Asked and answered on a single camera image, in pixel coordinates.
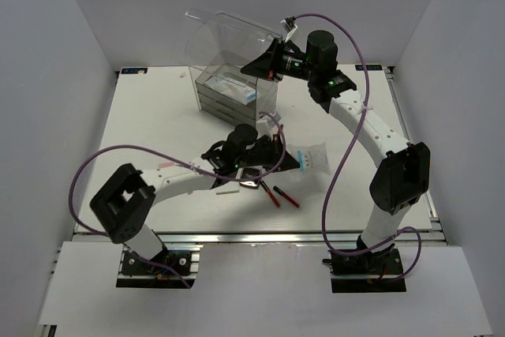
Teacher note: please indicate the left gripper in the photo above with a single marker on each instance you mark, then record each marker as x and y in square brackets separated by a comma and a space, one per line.
[277, 158]

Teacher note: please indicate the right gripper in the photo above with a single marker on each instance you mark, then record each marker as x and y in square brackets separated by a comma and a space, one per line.
[265, 65]

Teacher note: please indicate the white cotton pad pack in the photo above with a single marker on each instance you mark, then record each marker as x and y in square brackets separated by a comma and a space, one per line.
[233, 87]
[312, 159]

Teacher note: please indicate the red lip gloss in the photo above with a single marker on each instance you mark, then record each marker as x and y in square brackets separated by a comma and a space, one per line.
[270, 194]
[286, 196]

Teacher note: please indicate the clear acrylic drawer organizer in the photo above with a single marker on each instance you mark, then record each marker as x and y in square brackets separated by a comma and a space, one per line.
[218, 43]

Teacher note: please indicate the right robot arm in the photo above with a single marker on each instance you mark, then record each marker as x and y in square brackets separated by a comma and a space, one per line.
[402, 168]

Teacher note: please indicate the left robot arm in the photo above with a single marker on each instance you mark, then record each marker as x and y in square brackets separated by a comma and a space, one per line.
[123, 203]

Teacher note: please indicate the pink makeup card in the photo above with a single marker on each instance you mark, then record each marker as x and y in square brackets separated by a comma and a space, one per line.
[165, 165]

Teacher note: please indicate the black gold compact case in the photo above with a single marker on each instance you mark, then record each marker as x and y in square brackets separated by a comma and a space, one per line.
[249, 177]

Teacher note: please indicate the white flat packet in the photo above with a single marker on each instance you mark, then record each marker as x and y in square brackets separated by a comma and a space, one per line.
[226, 191]

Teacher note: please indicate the blue label right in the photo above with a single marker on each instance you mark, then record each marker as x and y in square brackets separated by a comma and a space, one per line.
[369, 67]

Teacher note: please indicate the blue label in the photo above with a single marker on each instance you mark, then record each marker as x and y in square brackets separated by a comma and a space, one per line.
[133, 71]
[369, 67]

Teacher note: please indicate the blue label left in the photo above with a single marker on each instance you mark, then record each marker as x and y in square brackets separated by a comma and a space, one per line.
[133, 71]

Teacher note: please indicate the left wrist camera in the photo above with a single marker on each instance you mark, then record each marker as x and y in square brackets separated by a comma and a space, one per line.
[268, 124]

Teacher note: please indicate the aluminium front rail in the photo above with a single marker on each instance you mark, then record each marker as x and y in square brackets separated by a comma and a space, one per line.
[426, 236]

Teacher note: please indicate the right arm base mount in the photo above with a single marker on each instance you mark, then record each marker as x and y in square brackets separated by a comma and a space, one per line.
[366, 274]

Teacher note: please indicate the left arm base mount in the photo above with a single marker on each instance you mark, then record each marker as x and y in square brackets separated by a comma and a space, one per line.
[177, 269]

